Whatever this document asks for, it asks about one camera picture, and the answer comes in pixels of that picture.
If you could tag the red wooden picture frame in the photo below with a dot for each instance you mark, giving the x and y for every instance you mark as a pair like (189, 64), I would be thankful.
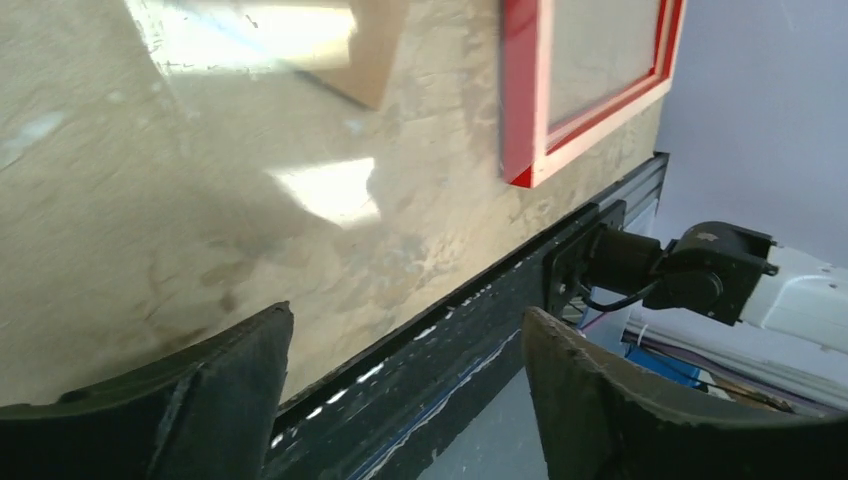
(572, 72)

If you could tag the aluminium front rail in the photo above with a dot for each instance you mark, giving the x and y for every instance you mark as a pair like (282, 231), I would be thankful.
(641, 189)

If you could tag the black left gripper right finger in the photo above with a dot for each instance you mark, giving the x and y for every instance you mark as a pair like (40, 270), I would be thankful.
(601, 416)

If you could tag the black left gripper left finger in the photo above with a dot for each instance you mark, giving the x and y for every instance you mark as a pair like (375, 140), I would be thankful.
(204, 412)

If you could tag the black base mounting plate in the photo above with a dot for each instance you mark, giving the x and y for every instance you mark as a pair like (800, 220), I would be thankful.
(388, 413)

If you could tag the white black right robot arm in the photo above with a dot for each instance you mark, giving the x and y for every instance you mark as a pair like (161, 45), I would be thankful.
(723, 272)

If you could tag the brown cardboard backing board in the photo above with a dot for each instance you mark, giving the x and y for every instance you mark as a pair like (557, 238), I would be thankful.
(361, 71)

